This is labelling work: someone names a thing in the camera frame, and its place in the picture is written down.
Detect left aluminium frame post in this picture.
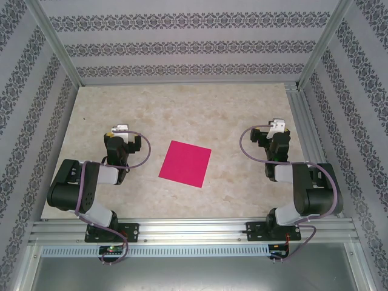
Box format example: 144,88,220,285
25,0,84,87

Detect aluminium side rail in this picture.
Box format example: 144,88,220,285
284,83,345,219

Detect right aluminium frame post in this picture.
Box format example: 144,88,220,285
296,0,354,89

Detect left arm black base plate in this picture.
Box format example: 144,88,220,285
84,223,139,243

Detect right circuit board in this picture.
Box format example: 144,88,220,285
269,244,289,257

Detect pink square paper sheet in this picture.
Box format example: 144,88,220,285
158,140,212,189

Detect long aluminium mounting rail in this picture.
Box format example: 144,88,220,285
28,216,360,245

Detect aluminium frame post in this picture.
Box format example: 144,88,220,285
25,0,84,87
296,0,354,89

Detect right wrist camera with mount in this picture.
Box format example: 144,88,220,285
266,119,287,139

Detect slotted grey cable duct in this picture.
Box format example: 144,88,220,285
41,244,270,258

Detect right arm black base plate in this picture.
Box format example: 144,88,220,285
246,221,303,243

